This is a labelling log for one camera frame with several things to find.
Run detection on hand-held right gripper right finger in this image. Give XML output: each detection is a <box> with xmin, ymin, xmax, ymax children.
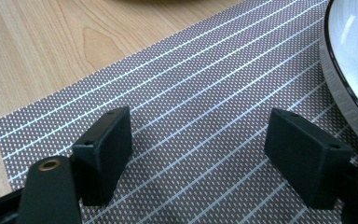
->
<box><xmin>264</xmin><ymin>107</ymin><xmax>358</xmax><ymax>224</ymax></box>

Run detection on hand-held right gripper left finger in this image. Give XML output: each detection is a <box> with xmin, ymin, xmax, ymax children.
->
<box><xmin>17</xmin><ymin>105</ymin><xmax>133</xmax><ymax>224</ymax></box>

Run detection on white plate with dark rim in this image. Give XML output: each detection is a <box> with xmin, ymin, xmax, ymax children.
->
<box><xmin>319</xmin><ymin>0</ymin><xmax>358</xmax><ymax>149</ymax></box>

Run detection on grey striped placemat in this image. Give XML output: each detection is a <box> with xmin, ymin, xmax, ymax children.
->
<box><xmin>0</xmin><ymin>0</ymin><xmax>358</xmax><ymax>224</ymax></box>

